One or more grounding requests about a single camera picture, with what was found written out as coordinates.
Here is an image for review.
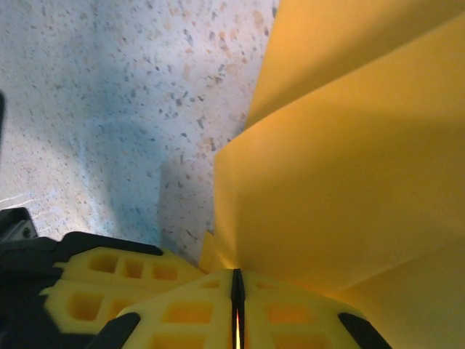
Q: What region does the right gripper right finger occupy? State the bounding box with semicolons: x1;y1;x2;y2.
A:
238;268;394;349

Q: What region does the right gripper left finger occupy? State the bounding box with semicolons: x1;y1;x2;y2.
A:
90;268;240;349

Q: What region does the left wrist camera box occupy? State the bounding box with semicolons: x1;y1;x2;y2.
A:
0;89;7;156

